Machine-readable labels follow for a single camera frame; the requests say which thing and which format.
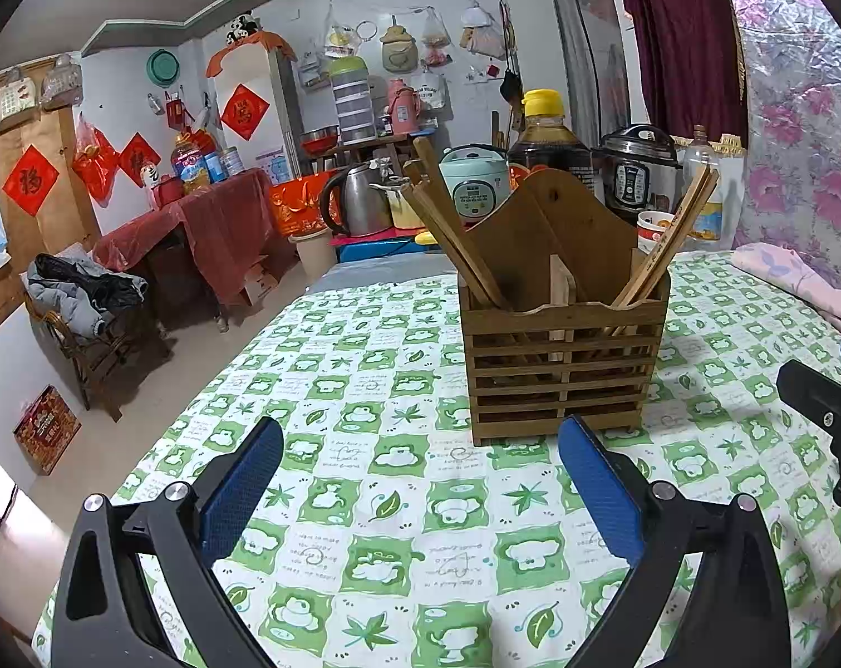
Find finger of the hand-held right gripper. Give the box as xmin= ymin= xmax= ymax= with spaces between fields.
xmin=775 ymin=360 xmax=841 ymax=516

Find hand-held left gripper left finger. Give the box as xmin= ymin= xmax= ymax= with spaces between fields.
xmin=50 ymin=416 xmax=286 ymax=668

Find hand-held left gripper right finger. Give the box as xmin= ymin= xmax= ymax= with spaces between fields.
xmin=557 ymin=415 xmax=791 ymax=668

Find wooden slatted chopstick holder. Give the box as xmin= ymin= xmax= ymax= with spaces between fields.
xmin=458 ymin=168 xmax=672 ymax=447

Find bundle of wooden chopsticks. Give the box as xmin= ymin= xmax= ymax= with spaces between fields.
xmin=402 ymin=137 xmax=721 ymax=321

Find pink floral cloth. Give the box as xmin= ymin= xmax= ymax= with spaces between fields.
xmin=729 ymin=241 xmax=841 ymax=336

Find green patterned tablecloth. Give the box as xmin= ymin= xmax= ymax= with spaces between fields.
xmin=31 ymin=250 xmax=841 ymax=668

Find wooden chair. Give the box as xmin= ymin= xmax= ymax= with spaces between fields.
xmin=23 ymin=291 xmax=171 ymax=423

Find white paper bag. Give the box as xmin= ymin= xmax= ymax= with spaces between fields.
xmin=711 ymin=135 xmax=749 ymax=252

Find clear plastic oil bottle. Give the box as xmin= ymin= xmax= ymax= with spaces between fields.
xmin=677 ymin=124 xmax=725 ymax=242

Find red cardboard box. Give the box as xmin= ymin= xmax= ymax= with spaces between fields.
xmin=12 ymin=383 xmax=82 ymax=476

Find white red-rimmed bowl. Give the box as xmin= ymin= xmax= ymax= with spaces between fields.
xmin=635 ymin=210 xmax=676 ymax=256

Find pink floral plastic sheet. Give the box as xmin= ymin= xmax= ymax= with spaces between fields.
xmin=712 ymin=0 xmax=841 ymax=281

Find beige plastic bucket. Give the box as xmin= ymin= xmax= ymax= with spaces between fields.
xmin=287 ymin=225 xmax=340 ymax=283

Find pile of dark clothes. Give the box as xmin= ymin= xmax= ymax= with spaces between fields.
xmin=26 ymin=252 xmax=149 ymax=339

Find red-covered side table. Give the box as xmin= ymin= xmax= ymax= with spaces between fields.
xmin=92 ymin=168 xmax=283 ymax=326

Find blue plastic tray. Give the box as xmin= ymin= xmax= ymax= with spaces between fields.
xmin=332 ymin=235 xmax=436 ymax=264

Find black electric pressure cooker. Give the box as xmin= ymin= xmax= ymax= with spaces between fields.
xmin=593 ymin=123 xmax=684 ymax=228

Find red gift box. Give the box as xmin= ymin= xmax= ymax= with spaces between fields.
xmin=268 ymin=176 xmax=342 ymax=237

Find steel electric kettle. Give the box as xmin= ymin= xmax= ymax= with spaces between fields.
xmin=318 ymin=160 xmax=396 ymax=238

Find cream cooking pot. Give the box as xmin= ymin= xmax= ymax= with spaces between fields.
xmin=369 ymin=176 xmax=425 ymax=231

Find yellow cooking oil jug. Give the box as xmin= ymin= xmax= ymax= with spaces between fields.
xmin=171 ymin=132 xmax=212 ymax=193

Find pale green rice cooker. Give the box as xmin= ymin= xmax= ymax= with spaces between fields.
xmin=438 ymin=144 xmax=512 ymax=225

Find white refrigerator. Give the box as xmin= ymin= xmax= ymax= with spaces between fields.
xmin=207 ymin=38 xmax=307 ymax=183

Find red diamond paper poster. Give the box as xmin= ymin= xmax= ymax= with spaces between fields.
xmin=219 ymin=82 xmax=272 ymax=142
xmin=117 ymin=131 xmax=163 ymax=188
xmin=1 ymin=145 xmax=61 ymax=217

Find dark soy sauce bottle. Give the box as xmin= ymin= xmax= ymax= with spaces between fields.
xmin=506 ymin=88 xmax=596 ymax=211

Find red basin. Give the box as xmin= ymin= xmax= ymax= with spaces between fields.
xmin=299 ymin=126 xmax=342 ymax=155

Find dark red curtain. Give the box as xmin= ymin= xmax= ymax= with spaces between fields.
xmin=611 ymin=0 xmax=749 ymax=151

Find stacked grey food container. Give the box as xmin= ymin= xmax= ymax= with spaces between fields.
xmin=329 ymin=56 xmax=378 ymax=146

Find pink thermos flask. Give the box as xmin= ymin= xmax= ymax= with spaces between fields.
xmin=386 ymin=77 xmax=423 ymax=137

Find green round plate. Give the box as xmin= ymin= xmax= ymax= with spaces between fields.
xmin=146 ymin=48 xmax=177 ymax=85

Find white printed tote bag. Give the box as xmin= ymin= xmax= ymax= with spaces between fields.
xmin=419 ymin=72 xmax=450 ymax=111

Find orange cloth cover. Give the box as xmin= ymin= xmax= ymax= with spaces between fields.
xmin=205 ymin=31 xmax=298 ymax=78

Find hanging white mesh bag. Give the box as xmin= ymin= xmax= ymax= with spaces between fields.
xmin=0 ymin=67 xmax=41 ymax=134
xmin=40 ymin=53 xmax=86 ymax=111

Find panda plush toy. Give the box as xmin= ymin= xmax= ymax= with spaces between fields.
xmin=224 ymin=12 xmax=260 ymax=47

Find hanging bag yellow contents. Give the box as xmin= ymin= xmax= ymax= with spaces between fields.
xmin=322 ymin=3 xmax=363 ymax=61

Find hanging white plastic bag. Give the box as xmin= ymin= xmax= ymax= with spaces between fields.
xmin=458 ymin=0 xmax=509 ymax=61

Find hanging bag red contents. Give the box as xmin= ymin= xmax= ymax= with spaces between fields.
xmin=419 ymin=6 xmax=453 ymax=71

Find brown wall board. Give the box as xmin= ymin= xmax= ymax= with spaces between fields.
xmin=0 ymin=66 xmax=102 ymax=342

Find beige pot-shaped wall hanging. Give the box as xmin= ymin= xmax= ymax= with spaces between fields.
xmin=380 ymin=17 xmax=420 ymax=75

